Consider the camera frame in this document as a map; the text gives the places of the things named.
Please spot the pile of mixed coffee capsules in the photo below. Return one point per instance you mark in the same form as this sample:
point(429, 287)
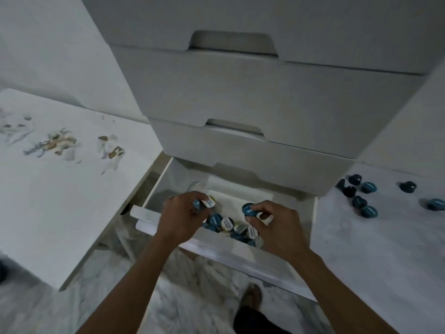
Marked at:
point(229, 226)

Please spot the person's left hand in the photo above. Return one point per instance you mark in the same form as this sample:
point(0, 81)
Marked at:
point(175, 219)

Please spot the white inner drawer box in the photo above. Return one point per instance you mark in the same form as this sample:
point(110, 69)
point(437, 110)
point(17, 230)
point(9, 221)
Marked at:
point(233, 198)

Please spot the white drawer front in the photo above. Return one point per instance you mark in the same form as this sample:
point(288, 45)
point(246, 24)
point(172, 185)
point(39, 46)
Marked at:
point(313, 27)
point(243, 159)
point(278, 100)

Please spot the person's left forearm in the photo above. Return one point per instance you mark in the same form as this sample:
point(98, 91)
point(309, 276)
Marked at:
point(134, 288)

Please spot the torn wrapper scraps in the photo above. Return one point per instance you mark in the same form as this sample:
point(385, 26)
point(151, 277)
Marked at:
point(112, 151)
point(15, 127)
point(55, 144)

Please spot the person's right forearm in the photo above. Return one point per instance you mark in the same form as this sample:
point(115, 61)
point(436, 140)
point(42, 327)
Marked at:
point(333, 295)

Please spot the cluster of dark blue capsules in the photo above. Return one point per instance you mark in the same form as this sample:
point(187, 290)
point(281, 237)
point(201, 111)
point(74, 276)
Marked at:
point(360, 196)

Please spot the white-lidded coffee capsule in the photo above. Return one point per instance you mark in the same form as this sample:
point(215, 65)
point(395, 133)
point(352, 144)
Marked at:
point(210, 202)

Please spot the person's foot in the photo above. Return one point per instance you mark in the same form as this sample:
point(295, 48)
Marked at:
point(251, 297)

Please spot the open white drawer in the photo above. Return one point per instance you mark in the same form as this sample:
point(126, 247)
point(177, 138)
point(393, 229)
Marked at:
point(222, 253)

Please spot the person's right hand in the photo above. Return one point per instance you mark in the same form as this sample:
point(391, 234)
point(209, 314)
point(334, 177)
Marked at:
point(283, 233)

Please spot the dark blue coffee capsule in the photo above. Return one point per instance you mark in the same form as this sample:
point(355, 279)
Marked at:
point(407, 187)

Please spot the person's right thumb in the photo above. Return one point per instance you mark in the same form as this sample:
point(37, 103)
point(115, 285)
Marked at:
point(263, 205)

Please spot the teal coffee capsule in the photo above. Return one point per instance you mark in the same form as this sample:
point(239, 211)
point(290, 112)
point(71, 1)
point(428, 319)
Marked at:
point(436, 204)

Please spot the person's dark shorts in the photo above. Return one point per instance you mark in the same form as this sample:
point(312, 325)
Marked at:
point(252, 321)

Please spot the person's left fingers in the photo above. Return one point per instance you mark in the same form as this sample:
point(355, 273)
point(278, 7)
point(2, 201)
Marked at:
point(200, 219)

